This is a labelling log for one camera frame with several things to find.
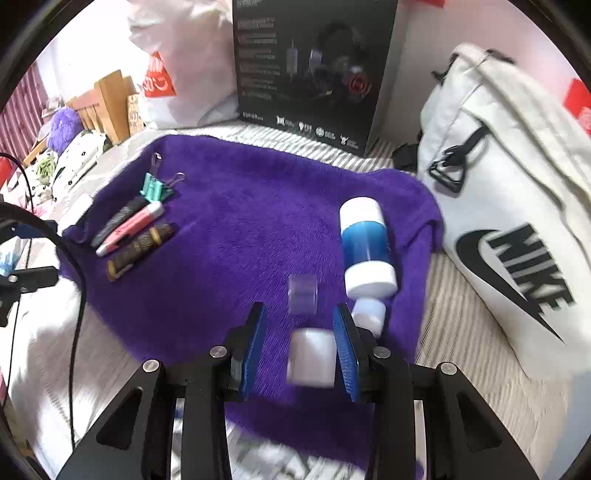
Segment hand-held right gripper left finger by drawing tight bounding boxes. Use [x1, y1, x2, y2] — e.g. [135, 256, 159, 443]
[55, 301, 267, 480]

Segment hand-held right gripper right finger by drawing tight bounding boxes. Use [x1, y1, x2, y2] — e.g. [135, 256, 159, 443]
[332, 303, 539, 480]

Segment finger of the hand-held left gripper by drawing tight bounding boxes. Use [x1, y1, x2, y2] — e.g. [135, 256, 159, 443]
[0, 247, 21, 278]
[7, 266, 60, 293]

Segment white tube with clear cap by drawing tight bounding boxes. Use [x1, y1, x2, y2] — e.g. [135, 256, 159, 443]
[287, 274, 336, 385]

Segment small bottle with pale cap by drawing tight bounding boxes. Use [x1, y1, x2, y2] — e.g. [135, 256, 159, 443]
[350, 297, 387, 336]

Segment black rectangular stick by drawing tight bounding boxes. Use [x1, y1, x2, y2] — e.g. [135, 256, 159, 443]
[90, 196, 149, 248]

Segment black and gold tube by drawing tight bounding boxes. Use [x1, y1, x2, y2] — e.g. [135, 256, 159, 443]
[106, 222, 179, 281]

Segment pink lip balm tube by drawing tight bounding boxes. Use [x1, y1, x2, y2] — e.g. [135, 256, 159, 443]
[95, 201, 165, 257]

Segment blue and white bottle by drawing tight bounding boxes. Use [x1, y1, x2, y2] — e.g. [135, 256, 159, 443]
[339, 196, 399, 299]

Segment teal binder clip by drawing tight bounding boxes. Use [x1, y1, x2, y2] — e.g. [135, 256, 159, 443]
[140, 154, 186, 204]

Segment newspaper sheet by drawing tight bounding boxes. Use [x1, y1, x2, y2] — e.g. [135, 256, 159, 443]
[7, 272, 419, 480]

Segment striped bed sheet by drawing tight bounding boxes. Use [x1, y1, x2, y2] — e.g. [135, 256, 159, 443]
[92, 122, 583, 480]

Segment white polka dot cloth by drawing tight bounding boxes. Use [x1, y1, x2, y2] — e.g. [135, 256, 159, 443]
[50, 130, 112, 197]

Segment purple towel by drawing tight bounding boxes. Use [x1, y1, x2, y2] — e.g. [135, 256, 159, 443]
[59, 133, 445, 464]

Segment purple plush toy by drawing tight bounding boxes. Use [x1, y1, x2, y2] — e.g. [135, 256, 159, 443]
[47, 107, 82, 154]

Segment maroon striped curtain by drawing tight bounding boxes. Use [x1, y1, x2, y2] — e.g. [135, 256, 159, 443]
[0, 67, 52, 163]

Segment wooden bed headboard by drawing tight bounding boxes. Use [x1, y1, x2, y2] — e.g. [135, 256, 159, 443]
[68, 69, 137, 145]

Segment patterned brown box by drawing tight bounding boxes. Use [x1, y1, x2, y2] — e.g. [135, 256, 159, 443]
[126, 92, 145, 136]

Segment beige waist bag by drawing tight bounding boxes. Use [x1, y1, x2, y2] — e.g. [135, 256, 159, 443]
[392, 43, 591, 380]

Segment white shopping bag red label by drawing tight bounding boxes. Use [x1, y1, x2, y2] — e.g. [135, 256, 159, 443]
[128, 0, 242, 131]

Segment black headphone box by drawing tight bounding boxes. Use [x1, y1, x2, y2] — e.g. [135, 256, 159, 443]
[232, 0, 399, 156]

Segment black cable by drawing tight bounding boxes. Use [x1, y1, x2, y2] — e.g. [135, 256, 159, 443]
[0, 202, 86, 455]

